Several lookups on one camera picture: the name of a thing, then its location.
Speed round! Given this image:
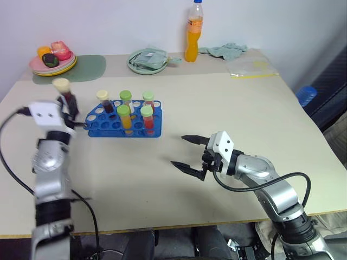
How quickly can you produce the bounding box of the clear plastic zip bag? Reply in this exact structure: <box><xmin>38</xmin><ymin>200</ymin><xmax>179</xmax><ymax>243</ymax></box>
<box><xmin>226</xmin><ymin>57</ymin><xmax>280</xmax><ymax>80</ymax></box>

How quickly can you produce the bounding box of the pale green cloth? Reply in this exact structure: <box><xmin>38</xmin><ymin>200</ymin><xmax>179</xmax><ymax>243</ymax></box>
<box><xmin>198</xmin><ymin>42</ymin><xmax>249</xmax><ymax>61</ymax></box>

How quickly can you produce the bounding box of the orange toy food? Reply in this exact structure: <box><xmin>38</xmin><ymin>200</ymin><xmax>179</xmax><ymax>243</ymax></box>
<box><xmin>37</xmin><ymin>45</ymin><xmax>53</xmax><ymax>59</ymax></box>

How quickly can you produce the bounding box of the green plate with cloth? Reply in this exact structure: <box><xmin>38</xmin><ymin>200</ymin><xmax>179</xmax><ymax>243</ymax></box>
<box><xmin>131</xmin><ymin>49</ymin><xmax>183</xmax><ymax>72</ymax></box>

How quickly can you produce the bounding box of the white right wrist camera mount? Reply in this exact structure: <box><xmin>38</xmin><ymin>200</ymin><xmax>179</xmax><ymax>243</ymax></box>
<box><xmin>207</xmin><ymin>131</ymin><xmax>235</xmax><ymax>178</ymax></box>

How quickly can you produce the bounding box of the blue ribbed bottle cap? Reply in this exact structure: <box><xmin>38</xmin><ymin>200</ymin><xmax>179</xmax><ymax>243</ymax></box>
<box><xmin>295</xmin><ymin>86</ymin><xmax>318</xmax><ymax>108</ymax></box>

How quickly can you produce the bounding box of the dark brown toy food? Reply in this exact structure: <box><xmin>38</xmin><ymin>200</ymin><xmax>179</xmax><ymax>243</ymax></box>
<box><xmin>42</xmin><ymin>53</ymin><xmax>60</xmax><ymax>67</ymax></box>

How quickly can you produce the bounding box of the cream-capped dark red test tube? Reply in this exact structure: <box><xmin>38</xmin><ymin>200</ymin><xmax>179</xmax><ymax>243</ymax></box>
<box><xmin>95</xmin><ymin>90</ymin><xmax>115</xmax><ymax>114</ymax></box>
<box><xmin>52</xmin><ymin>77</ymin><xmax>80</xmax><ymax>116</ymax></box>

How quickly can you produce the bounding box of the yellow plate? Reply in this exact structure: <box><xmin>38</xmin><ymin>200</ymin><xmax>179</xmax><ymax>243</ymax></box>
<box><xmin>31</xmin><ymin>55</ymin><xmax>78</xmax><ymax>77</ymax></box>

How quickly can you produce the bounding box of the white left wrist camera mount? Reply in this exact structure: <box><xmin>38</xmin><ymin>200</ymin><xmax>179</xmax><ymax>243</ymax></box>
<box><xmin>28</xmin><ymin>100</ymin><xmax>77</xmax><ymax>135</ymax></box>

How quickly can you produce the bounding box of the pale green plate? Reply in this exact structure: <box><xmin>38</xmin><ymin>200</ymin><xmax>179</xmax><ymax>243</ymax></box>
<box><xmin>126</xmin><ymin>48</ymin><xmax>171</xmax><ymax>75</ymax></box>

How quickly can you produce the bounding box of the black carbon-patterned object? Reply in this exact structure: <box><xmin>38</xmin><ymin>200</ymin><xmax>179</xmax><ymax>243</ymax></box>
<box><xmin>303</xmin><ymin>45</ymin><xmax>347</xmax><ymax>131</ymax></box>

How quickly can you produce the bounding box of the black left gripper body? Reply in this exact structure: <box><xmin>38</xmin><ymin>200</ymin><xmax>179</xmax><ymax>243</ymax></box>
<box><xmin>60</xmin><ymin>107</ymin><xmax>78</xmax><ymax>131</ymax></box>

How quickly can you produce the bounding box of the green-capped white test tube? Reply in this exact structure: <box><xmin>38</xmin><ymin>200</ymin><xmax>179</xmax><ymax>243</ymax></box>
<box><xmin>119</xmin><ymin>90</ymin><xmax>135</xmax><ymax>114</ymax></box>

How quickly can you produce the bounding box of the green-capped orange test tube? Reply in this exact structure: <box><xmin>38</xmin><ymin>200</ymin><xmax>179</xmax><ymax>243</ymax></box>
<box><xmin>116</xmin><ymin>105</ymin><xmax>134</xmax><ymax>136</ymax></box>

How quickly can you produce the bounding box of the dark rounded shape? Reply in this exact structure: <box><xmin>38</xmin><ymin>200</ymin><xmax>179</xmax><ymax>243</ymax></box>
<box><xmin>191</xmin><ymin>225</ymin><xmax>234</xmax><ymax>260</ymax></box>
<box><xmin>123</xmin><ymin>229</ymin><xmax>160</xmax><ymax>260</ymax></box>

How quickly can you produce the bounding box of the green placemat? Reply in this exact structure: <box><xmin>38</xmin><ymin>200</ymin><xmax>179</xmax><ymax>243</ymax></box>
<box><xmin>32</xmin><ymin>54</ymin><xmax>107</xmax><ymax>86</ymax></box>

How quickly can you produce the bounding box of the light-green-capped red test tube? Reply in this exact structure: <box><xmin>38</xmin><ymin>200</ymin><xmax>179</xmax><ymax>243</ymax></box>
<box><xmin>140</xmin><ymin>105</ymin><xmax>156</xmax><ymax>136</ymax></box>
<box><xmin>142</xmin><ymin>90</ymin><xmax>157</xmax><ymax>112</ymax></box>

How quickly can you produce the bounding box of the orange soda bottle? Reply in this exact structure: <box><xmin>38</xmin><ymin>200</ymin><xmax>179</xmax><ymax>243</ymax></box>
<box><xmin>184</xmin><ymin>0</ymin><xmax>204</xmax><ymax>63</ymax></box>

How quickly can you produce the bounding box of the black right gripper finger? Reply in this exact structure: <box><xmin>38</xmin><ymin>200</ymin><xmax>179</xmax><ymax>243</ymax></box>
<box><xmin>181</xmin><ymin>134</ymin><xmax>211</xmax><ymax>146</ymax></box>
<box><xmin>170</xmin><ymin>160</ymin><xmax>207</xmax><ymax>182</ymax></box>

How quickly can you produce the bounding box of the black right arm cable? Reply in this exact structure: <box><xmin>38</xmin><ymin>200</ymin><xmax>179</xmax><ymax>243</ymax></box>
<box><xmin>212</xmin><ymin>170</ymin><xmax>311</xmax><ymax>215</ymax></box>

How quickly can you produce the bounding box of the blue test tube rack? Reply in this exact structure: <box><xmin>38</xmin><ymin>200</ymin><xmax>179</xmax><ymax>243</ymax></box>
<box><xmin>85</xmin><ymin>99</ymin><xmax>163</xmax><ymax>139</ymax></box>

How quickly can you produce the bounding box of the pink toy food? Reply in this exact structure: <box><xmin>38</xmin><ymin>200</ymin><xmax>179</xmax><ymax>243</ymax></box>
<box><xmin>50</xmin><ymin>40</ymin><xmax>72</xmax><ymax>61</ymax></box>

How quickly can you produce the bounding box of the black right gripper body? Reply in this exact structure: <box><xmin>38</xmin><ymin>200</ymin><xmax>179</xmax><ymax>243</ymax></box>
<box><xmin>201</xmin><ymin>140</ymin><xmax>223</xmax><ymax>174</ymax></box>

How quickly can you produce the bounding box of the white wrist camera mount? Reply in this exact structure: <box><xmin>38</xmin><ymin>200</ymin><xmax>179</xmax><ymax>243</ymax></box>
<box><xmin>28</xmin><ymin>100</ymin><xmax>77</xmax><ymax>135</ymax></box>
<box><xmin>207</xmin><ymin>131</ymin><xmax>235</xmax><ymax>178</ymax></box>

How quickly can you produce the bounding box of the pink plate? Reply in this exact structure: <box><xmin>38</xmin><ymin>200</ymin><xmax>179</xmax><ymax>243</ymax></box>
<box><xmin>29</xmin><ymin>50</ymin><xmax>75</xmax><ymax>73</ymax></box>

